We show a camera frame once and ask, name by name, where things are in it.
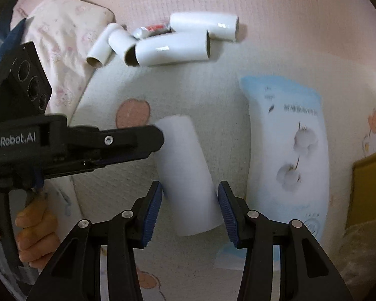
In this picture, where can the pink printed pillow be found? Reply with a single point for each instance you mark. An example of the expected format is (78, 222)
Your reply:
(59, 37)

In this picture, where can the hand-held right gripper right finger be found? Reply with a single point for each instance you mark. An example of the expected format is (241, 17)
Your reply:
(227, 213)

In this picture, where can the blue and white tissue pack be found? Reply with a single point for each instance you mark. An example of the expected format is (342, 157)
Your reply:
(288, 125)

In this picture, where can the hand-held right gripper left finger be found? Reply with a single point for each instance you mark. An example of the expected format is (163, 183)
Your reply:
(153, 213)

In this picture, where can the white cardboard roll core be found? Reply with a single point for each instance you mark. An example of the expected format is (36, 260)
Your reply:
(188, 175)

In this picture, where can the red white ointment tube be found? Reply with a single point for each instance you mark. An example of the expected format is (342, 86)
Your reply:
(150, 30)

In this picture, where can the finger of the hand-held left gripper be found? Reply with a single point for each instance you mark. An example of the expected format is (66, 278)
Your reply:
(125, 141)

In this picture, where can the pile of white tubes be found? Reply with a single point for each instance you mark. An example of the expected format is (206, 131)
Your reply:
(172, 50)

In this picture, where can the yellow box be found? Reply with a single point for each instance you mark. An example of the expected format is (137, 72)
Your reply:
(369, 188)

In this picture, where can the person's left hand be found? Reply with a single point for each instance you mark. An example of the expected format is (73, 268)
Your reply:
(34, 229)

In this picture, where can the pink printed bed sheet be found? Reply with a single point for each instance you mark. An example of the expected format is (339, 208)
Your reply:
(269, 37)

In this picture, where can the dark blue cloth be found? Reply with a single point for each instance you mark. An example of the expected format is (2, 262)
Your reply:
(11, 42)

